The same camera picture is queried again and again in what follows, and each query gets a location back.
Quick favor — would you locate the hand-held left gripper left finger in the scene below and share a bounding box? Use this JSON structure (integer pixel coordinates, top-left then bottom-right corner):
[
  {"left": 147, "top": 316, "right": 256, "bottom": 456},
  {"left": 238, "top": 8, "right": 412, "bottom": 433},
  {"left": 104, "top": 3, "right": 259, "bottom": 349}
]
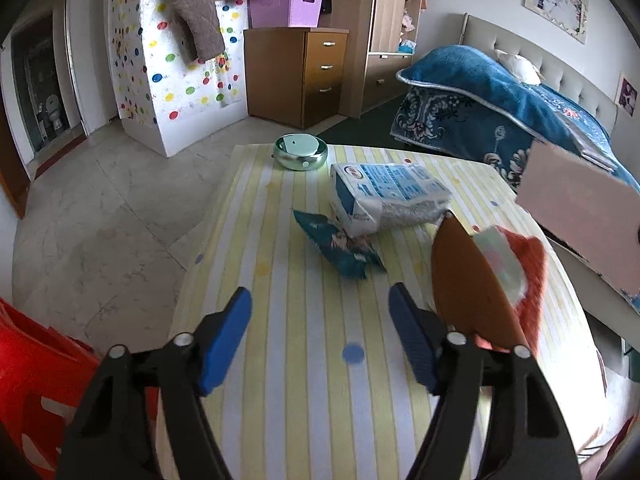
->
[{"left": 56, "top": 286, "right": 253, "bottom": 480}]

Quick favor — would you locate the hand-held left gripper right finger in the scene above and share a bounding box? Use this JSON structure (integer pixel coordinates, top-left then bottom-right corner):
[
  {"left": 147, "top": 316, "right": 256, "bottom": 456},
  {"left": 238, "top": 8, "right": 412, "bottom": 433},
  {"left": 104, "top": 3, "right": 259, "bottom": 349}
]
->
[{"left": 389, "top": 282, "right": 583, "bottom": 480}]

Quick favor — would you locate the teal snack packet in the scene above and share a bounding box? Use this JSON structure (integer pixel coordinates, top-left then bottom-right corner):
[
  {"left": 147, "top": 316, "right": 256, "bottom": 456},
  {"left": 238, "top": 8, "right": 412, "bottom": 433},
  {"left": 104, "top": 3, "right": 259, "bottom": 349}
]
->
[{"left": 292, "top": 209, "right": 387, "bottom": 278}]

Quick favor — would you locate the coral knitted cloth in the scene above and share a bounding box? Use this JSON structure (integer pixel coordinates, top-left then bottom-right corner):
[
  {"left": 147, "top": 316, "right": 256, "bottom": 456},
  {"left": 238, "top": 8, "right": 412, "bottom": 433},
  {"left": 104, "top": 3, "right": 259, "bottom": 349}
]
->
[{"left": 492, "top": 225, "right": 547, "bottom": 356}]

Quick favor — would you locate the pink box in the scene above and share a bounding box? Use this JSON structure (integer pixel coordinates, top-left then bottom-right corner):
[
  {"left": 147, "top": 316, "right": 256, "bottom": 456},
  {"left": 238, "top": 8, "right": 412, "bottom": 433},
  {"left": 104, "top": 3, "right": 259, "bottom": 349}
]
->
[{"left": 515, "top": 140, "right": 640, "bottom": 301}]

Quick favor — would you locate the table with striped tablecloth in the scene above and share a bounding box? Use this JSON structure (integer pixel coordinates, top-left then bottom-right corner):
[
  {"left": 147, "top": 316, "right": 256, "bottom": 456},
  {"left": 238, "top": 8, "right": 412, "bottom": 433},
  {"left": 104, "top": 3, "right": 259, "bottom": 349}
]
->
[{"left": 155, "top": 144, "right": 608, "bottom": 480}]

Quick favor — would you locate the white foam net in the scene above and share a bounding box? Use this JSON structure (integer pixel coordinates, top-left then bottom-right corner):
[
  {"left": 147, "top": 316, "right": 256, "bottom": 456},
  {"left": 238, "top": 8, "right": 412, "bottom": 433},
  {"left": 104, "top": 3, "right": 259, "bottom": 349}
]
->
[{"left": 474, "top": 226, "right": 531, "bottom": 307}]

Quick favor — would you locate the white and blue carton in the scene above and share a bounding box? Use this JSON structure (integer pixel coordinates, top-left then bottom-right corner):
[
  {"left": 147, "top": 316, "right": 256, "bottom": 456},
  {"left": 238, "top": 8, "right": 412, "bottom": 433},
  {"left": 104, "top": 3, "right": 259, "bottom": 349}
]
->
[{"left": 328, "top": 162, "right": 453, "bottom": 237}]

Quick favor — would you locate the red plastic stool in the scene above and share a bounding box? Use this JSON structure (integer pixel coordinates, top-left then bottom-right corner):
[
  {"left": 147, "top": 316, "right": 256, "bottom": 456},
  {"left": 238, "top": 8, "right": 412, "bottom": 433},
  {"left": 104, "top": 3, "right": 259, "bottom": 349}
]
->
[{"left": 0, "top": 297, "right": 106, "bottom": 480}]

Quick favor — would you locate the green round dish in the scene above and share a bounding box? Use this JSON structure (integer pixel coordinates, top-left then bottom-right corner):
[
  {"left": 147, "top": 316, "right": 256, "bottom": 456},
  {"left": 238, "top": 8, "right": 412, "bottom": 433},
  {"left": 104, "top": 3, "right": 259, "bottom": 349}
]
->
[{"left": 273, "top": 133, "right": 329, "bottom": 171}]

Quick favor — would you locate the blue floral blanket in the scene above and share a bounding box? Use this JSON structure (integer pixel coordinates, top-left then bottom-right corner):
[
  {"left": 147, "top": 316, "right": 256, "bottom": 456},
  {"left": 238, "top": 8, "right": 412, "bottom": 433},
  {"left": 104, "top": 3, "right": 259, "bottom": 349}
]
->
[{"left": 390, "top": 45, "right": 640, "bottom": 316}]

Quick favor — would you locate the white polka dot cabinet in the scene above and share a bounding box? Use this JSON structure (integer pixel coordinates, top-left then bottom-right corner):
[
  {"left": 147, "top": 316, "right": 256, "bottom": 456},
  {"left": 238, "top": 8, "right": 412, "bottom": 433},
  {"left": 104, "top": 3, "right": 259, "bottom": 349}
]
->
[{"left": 102, "top": 0, "right": 251, "bottom": 158}]

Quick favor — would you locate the folded grey cloth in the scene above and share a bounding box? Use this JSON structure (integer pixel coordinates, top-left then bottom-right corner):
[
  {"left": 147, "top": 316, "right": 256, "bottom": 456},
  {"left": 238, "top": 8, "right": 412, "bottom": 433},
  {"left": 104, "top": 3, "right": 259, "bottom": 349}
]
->
[{"left": 565, "top": 110, "right": 618, "bottom": 173}]

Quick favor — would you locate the brown wooden door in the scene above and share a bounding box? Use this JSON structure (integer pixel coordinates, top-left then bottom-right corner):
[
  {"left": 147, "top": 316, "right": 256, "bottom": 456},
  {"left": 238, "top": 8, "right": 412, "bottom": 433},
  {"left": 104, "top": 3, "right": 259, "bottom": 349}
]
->
[{"left": 0, "top": 95, "right": 28, "bottom": 218}]

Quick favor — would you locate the wooden drawer cabinet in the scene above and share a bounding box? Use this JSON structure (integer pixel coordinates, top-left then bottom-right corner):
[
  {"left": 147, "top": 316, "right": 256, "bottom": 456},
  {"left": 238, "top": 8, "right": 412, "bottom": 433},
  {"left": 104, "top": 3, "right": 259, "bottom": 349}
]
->
[{"left": 243, "top": 27, "right": 348, "bottom": 129}]

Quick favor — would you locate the white toilet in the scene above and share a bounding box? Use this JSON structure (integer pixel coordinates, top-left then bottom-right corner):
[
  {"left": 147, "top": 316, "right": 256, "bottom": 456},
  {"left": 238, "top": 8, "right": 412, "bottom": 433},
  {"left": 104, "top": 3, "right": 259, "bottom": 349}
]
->
[{"left": 44, "top": 94, "right": 65, "bottom": 131}]

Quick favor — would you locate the pile of clothes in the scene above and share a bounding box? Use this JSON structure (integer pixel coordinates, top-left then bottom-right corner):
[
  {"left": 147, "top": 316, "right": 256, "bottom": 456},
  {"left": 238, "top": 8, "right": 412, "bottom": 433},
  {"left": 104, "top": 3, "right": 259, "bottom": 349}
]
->
[{"left": 397, "top": 10, "right": 418, "bottom": 53}]

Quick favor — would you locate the beige upholstered bed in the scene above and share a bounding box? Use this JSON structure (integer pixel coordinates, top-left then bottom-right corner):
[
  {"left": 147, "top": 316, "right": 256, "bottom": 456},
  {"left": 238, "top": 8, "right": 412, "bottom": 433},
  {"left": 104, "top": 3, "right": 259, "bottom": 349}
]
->
[{"left": 390, "top": 13, "right": 640, "bottom": 316}]

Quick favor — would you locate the wooden wardrobe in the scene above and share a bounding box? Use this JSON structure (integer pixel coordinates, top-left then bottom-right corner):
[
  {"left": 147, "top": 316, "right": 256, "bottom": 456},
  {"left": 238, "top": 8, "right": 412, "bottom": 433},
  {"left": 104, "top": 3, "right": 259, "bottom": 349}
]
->
[{"left": 325, "top": 0, "right": 426, "bottom": 118}]

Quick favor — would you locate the brown quilted jacket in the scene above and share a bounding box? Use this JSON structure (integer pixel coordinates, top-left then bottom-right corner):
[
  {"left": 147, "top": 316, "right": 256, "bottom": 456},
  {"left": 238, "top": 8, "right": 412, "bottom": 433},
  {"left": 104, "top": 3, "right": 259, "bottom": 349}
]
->
[{"left": 162, "top": 0, "right": 286, "bottom": 63}]

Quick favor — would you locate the purple plastic basket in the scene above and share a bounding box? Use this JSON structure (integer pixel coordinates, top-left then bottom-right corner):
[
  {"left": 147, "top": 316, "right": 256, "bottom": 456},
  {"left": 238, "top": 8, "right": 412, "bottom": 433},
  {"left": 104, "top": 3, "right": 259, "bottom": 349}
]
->
[{"left": 248, "top": 0, "right": 325, "bottom": 29}]

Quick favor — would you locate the small wall picture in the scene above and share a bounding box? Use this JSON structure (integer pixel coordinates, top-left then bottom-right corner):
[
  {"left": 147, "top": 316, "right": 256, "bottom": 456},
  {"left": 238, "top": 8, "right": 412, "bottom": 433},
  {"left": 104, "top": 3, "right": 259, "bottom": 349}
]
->
[{"left": 616, "top": 74, "right": 640, "bottom": 117}]

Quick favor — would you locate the wall poster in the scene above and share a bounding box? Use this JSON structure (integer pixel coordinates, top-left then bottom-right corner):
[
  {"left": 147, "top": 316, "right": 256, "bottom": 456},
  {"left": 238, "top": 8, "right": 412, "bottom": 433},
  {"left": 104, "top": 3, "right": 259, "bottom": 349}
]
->
[{"left": 522, "top": 0, "right": 590, "bottom": 45}]

